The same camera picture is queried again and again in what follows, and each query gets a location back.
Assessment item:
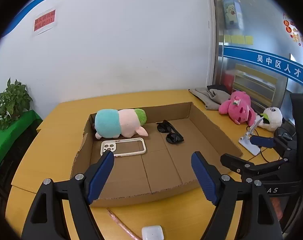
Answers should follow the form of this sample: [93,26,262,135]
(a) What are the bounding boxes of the black sunglasses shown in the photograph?
[157,120,184,144]

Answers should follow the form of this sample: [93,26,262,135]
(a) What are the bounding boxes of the white earbuds case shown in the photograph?
[141,225,164,240]

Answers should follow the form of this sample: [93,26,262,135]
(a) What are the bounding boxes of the clear white phone case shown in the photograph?
[100,138,147,158]

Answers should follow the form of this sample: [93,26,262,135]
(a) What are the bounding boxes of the teal pink plush toy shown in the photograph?
[94,108,148,140]

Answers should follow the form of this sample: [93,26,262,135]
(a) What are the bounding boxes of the white phone stand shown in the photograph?
[238,115,263,156]

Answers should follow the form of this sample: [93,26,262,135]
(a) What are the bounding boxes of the white panda plush toy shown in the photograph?
[258,107,283,132]

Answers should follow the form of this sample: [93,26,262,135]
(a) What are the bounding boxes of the pink toothbrush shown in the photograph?
[107,209,142,240]

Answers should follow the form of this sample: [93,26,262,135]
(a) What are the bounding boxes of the grey folded cloth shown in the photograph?
[188,87,231,111]

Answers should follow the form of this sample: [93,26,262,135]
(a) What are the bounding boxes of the open brown cardboard box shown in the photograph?
[70,101,243,208]

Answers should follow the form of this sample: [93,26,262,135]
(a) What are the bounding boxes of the green cloth covered stand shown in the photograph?
[0,110,42,163]

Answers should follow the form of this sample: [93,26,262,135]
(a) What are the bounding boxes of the green potted plant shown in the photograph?
[0,78,33,131]

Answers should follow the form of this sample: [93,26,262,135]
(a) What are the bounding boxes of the sheep cartoon poster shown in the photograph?
[223,0,244,30]

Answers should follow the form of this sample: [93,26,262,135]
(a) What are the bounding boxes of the black cable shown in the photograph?
[246,126,283,163]

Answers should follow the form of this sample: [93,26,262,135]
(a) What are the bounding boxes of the red paper wall sign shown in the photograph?
[33,8,58,36]

